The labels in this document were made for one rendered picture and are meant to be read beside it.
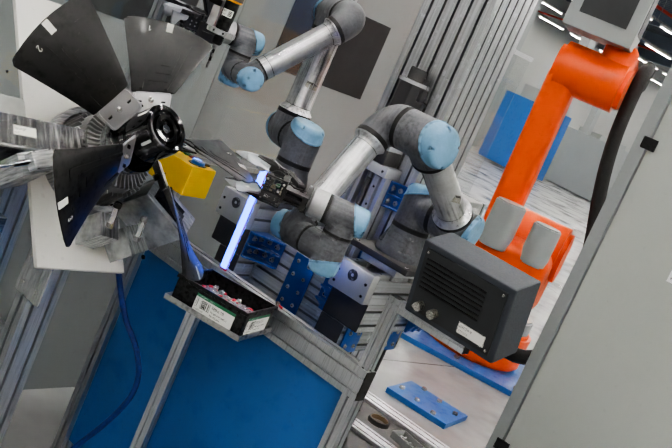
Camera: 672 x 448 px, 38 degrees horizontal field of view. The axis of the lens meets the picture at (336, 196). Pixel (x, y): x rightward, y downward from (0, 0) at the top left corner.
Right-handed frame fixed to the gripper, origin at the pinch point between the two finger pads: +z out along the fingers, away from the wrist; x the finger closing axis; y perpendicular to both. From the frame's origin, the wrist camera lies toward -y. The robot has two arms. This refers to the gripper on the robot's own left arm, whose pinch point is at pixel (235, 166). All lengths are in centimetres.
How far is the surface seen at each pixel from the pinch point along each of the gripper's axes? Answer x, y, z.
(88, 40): -18.6, 19.5, 38.6
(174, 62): -16.8, -4.6, 23.7
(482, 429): 143, -231, -150
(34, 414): 125, -60, 36
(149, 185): 12.1, 3.8, 17.3
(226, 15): -33.4, 2.2, 15.0
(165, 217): 17.4, 5.6, 10.6
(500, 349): 7, 27, -72
